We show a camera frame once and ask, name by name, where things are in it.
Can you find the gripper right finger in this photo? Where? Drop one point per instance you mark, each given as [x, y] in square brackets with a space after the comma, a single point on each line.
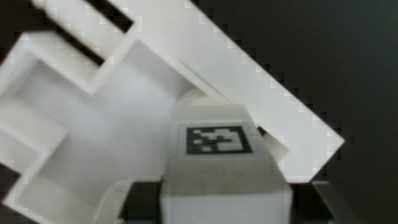
[319, 207]

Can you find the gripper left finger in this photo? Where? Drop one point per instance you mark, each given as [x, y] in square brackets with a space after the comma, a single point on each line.
[141, 211]

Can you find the white chair leg with tag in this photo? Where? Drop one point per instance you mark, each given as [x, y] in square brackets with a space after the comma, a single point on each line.
[224, 186]

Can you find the white chair seat part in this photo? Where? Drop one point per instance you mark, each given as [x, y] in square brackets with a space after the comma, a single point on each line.
[91, 81]

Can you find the white L-shaped obstacle fence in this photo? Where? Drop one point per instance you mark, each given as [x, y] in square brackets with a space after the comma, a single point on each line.
[177, 24]

